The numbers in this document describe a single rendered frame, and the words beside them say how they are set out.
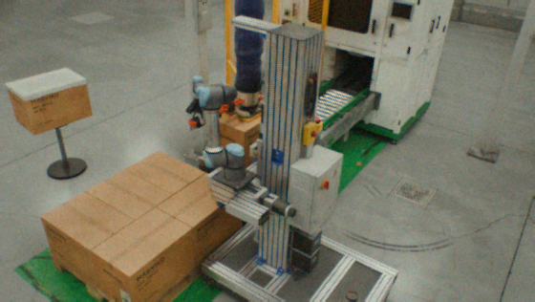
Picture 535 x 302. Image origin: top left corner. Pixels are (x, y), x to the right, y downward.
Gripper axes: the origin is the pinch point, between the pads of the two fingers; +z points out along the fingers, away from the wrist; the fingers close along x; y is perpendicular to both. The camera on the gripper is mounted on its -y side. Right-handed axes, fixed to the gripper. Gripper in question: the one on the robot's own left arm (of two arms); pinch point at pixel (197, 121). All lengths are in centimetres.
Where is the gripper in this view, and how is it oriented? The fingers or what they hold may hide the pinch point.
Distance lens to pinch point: 341.9
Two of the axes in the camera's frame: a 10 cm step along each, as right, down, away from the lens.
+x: -8.0, -3.5, 4.9
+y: 6.0, -4.0, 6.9
